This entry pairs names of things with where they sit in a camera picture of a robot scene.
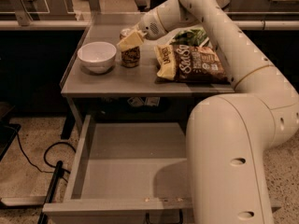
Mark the dark object at left edge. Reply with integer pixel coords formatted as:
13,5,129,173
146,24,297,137
0,102,21,160

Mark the black floor bar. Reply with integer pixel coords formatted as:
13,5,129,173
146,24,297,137
37,161,63,224

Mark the white horizontal rail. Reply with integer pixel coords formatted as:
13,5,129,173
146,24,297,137
0,21,90,31

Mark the brown yellow chip bag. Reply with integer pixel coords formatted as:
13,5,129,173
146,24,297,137
154,45,227,83

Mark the white ceramic bowl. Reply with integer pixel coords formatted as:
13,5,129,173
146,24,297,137
78,42,117,74

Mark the grey counter cabinet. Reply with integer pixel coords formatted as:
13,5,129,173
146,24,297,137
61,12,233,129

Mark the black floor cable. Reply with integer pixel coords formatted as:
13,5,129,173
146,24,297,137
3,124,78,183

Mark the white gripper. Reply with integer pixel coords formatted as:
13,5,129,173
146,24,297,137
117,8,167,51

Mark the black drawer handle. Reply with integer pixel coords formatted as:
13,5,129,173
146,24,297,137
145,211,184,224

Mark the orange soda can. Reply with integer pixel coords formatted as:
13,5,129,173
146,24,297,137
120,28,140,68

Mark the green snack bag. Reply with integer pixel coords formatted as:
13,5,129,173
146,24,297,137
169,28,209,47

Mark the grey open drawer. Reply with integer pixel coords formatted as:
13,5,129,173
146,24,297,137
42,113,282,224

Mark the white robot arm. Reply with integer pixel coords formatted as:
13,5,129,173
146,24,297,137
118,0,299,224

